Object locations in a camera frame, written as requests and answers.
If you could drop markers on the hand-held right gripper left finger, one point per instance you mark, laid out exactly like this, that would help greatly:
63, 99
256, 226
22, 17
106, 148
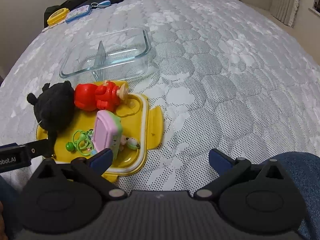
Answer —
101, 158

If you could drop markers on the clear glass container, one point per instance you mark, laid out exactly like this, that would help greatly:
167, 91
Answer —
107, 55

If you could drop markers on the small white dog figure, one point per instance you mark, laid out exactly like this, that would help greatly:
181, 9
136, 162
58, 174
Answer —
131, 143

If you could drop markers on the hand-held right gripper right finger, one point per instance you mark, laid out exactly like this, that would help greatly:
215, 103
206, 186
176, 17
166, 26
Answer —
220, 160

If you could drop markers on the yellow container lid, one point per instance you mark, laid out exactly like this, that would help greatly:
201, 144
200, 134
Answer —
136, 120

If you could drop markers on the small yellow lidded container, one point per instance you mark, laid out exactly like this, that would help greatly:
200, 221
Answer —
58, 15

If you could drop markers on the blue printed tin case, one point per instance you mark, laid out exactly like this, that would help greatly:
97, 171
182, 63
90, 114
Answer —
78, 13

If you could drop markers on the black plush toy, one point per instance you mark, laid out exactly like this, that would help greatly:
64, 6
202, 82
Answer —
53, 105

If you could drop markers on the pink and green toy box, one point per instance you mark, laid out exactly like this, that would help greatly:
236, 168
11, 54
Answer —
107, 127

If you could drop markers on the beige curtain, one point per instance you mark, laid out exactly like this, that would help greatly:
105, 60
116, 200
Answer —
285, 0

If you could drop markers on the person's right leg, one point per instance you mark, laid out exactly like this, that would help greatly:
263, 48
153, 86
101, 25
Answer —
305, 170

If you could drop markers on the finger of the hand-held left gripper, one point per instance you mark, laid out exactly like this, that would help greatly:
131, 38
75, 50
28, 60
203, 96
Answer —
37, 148

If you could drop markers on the red toy figure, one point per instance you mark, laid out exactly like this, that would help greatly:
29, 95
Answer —
100, 97

